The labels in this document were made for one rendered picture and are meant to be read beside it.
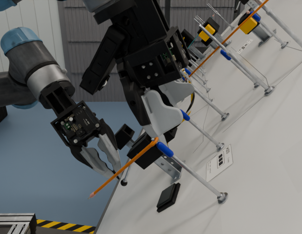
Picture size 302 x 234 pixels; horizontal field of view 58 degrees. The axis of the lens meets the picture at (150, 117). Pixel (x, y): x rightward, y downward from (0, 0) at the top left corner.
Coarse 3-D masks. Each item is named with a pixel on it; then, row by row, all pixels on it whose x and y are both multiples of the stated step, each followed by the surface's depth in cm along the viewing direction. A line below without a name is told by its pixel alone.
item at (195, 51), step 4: (184, 32) 111; (188, 32) 118; (184, 36) 116; (188, 36) 112; (192, 36) 118; (184, 40) 117; (188, 40) 116; (192, 40) 112; (188, 44) 113; (188, 48) 117; (192, 48) 118; (196, 52) 119; (200, 52) 118; (200, 56) 119; (204, 56) 117; (200, 60) 118
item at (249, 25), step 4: (248, 20) 55; (252, 20) 55; (244, 24) 56; (248, 24) 55; (252, 24) 55; (256, 24) 55; (240, 28) 56; (244, 28) 56; (248, 28) 56; (252, 28) 56; (244, 32) 57
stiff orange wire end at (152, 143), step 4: (156, 140) 29; (148, 144) 30; (152, 144) 29; (144, 148) 30; (148, 148) 30; (140, 152) 31; (144, 152) 30; (136, 156) 31; (132, 160) 32; (128, 164) 32; (124, 168) 33; (116, 172) 34; (120, 172) 33; (112, 176) 35; (108, 180) 35; (104, 184) 36; (100, 188) 37; (96, 192) 37; (92, 196) 38
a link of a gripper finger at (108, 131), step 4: (100, 120) 55; (104, 124) 54; (104, 128) 54; (108, 128) 54; (100, 132) 54; (104, 132) 54; (108, 132) 54; (112, 132) 54; (108, 136) 54; (112, 136) 54; (112, 140) 54; (116, 144) 55; (116, 148) 53
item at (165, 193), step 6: (174, 186) 42; (162, 192) 44; (168, 192) 42; (174, 192) 41; (162, 198) 42; (168, 198) 40; (174, 198) 40; (162, 204) 41; (168, 204) 40; (162, 210) 42
